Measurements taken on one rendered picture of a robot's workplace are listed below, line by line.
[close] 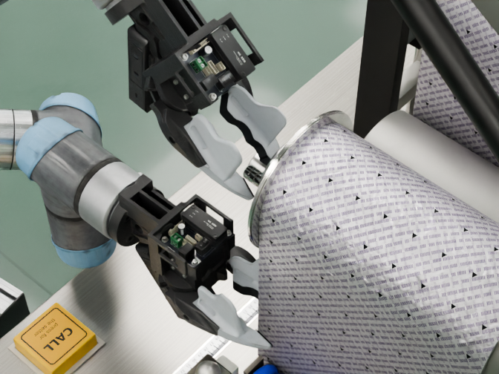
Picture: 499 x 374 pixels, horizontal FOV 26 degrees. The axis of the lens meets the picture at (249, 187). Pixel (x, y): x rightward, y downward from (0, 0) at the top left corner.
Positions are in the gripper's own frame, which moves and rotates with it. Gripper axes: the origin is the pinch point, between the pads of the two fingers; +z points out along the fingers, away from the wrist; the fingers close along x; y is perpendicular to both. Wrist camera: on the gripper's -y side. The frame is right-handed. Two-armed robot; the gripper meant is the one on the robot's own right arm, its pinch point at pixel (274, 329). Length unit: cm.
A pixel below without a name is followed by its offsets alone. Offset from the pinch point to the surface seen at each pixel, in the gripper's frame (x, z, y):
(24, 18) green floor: 82, -160, -109
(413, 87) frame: 39.3, -11.1, -3.0
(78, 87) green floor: 74, -129, -109
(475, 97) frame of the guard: -15, 23, 61
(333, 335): -0.2, 7.1, 7.0
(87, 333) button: -7.1, -22.5, -16.6
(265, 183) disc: 0.6, -2.1, 20.8
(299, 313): -0.2, 3.1, 6.5
